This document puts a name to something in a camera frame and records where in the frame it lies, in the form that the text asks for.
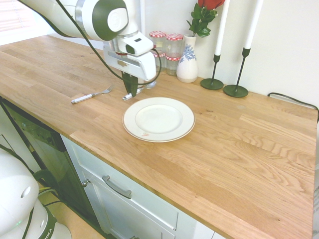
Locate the tall white candle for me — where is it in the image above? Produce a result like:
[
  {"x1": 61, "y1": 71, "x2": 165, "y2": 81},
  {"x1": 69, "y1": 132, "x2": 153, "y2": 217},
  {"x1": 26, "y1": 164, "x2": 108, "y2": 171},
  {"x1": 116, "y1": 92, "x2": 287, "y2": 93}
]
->
[
  {"x1": 243, "y1": 0, "x2": 265, "y2": 50},
  {"x1": 214, "y1": 0, "x2": 230, "y2": 56}
]

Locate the silver fork with white handle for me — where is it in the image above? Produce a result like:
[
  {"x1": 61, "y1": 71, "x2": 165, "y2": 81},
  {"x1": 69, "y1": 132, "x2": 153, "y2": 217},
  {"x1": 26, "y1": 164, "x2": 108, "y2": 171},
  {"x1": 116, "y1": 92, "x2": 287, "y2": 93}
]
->
[{"x1": 71, "y1": 84, "x2": 114, "y2": 105}]

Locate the red rose with green leaves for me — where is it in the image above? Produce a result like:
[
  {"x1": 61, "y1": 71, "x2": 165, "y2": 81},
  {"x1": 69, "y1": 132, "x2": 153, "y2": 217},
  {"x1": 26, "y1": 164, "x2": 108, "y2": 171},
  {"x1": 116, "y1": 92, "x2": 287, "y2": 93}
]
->
[{"x1": 186, "y1": 0, "x2": 226, "y2": 38}]

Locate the glass jar with checkered lid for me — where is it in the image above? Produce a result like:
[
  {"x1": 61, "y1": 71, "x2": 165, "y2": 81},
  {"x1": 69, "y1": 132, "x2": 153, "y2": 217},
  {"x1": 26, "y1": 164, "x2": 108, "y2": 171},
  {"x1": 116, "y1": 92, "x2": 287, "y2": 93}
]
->
[
  {"x1": 152, "y1": 51, "x2": 167, "y2": 73},
  {"x1": 149, "y1": 30, "x2": 166, "y2": 54},
  {"x1": 165, "y1": 33, "x2": 184, "y2": 58},
  {"x1": 165, "y1": 56, "x2": 181, "y2": 76}
]

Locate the white vase with blue print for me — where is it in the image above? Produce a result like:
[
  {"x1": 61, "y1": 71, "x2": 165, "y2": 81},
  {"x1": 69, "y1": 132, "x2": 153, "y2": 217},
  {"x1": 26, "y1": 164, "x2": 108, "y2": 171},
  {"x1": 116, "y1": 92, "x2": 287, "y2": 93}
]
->
[{"x1": 176, "y1": 34, "x2": 199, "y2": 84}]

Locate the white window blind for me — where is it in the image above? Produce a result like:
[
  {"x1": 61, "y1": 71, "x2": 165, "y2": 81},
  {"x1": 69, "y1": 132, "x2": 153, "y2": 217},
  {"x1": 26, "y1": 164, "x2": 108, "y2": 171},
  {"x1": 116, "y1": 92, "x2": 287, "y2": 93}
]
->
[{"x1": 0, "y1": 0, "x2": 36, "y2": 33}]

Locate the black power cable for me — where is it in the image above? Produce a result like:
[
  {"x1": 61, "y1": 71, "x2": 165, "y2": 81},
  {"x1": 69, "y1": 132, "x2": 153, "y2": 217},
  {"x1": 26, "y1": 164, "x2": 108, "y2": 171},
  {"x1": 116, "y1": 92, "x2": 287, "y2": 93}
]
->
[{"x1": 267, "y1": 92, "x2": 319, "y2": 123}]

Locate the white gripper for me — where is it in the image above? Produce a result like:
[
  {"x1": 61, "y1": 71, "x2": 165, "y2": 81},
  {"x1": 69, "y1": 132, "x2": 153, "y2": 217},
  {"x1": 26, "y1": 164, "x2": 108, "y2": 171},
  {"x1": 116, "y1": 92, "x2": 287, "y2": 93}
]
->
[{"x1": 103, "y1": 42, "x2": 157, "y2": 98}]

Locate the white plate with gold rim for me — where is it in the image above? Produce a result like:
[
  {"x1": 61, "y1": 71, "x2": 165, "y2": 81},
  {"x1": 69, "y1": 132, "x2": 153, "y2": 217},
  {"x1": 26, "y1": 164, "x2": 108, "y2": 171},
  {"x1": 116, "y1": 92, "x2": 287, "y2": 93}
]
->
[{"x1": 122, "y1": 97, "x2": 196, "y2": 143}]

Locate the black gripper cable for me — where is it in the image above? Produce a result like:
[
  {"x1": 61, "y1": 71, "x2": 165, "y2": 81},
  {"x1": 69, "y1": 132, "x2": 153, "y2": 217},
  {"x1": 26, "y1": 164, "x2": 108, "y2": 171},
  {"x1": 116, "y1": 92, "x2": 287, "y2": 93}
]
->
[{"x1": 55, "y1": 0, "x2": 162, "y2": 83}]

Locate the black candle holder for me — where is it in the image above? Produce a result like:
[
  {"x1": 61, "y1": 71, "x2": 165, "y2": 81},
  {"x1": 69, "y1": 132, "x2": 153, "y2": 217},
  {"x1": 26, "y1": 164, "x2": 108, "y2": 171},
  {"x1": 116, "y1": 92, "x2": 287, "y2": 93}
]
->
[
  {"x1": 223, "y1": 47, "x2": 249, "y2": 98},
  {"x1": 200, "y1": 53, "x2": 225, "y2": 91}
]

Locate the white drawer front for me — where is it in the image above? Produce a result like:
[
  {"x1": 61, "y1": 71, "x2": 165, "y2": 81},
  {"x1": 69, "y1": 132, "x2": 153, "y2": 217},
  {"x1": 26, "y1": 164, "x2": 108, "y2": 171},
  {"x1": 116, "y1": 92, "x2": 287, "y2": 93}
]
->
[{"x1": 60, "y1": 135, "x2": 179, "y2": 232}]

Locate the silver drawer handle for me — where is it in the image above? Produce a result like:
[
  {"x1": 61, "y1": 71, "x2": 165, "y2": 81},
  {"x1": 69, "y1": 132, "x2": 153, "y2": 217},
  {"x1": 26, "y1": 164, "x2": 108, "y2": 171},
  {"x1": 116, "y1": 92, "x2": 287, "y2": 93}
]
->
[{"x1": 102, "y1": 175, "x2": 133, "y2": 199}]

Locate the dark dishwasher front panel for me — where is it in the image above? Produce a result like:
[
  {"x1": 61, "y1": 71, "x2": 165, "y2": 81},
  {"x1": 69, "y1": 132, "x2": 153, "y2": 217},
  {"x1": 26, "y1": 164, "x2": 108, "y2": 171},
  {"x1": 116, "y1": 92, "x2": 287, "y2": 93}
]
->
[{"x1": 0, "y1": 96, "x2": 102, "y2": 234}]

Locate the silver spoon with white handle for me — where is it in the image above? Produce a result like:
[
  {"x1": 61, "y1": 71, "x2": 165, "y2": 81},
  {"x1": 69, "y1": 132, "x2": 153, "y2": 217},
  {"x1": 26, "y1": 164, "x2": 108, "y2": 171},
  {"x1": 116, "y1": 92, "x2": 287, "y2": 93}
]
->
[{"x1": 122, "y1": 80, "x2": 158, "y2": 101}]

